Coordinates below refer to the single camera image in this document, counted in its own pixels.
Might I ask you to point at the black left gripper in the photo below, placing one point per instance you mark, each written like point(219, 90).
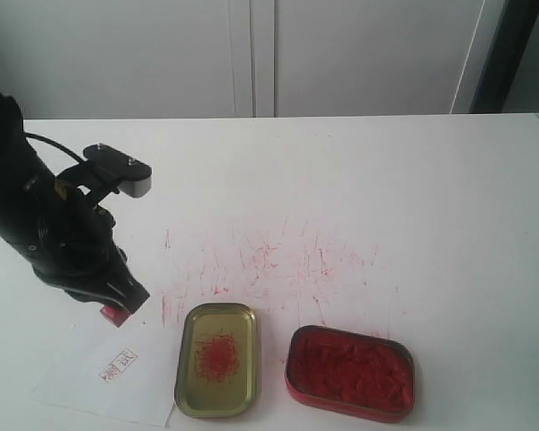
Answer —
point(63, 239)

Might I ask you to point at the gold tin lid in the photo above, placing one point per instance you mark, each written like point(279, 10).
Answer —
point(217, 375)

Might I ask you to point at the red ink tin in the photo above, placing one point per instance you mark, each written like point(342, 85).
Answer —
point(351, 374)

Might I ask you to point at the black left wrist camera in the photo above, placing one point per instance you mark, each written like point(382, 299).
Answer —
point(107, 170)

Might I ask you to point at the red stamp block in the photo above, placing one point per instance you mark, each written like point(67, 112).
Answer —
point(116, 316)

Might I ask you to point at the white paper sheet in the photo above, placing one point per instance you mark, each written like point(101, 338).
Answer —
point(124, 373)

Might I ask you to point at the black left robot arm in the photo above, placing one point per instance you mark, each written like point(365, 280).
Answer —
point(13, 136)

